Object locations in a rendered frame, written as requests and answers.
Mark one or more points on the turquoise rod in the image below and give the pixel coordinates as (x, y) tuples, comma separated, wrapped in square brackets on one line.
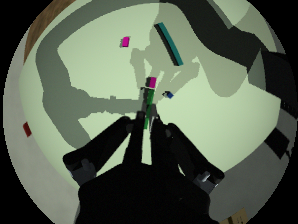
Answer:
[(170, 43)]

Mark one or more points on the dark green rod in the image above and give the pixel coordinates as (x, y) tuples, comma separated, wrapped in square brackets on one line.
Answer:
[(149, 104)]

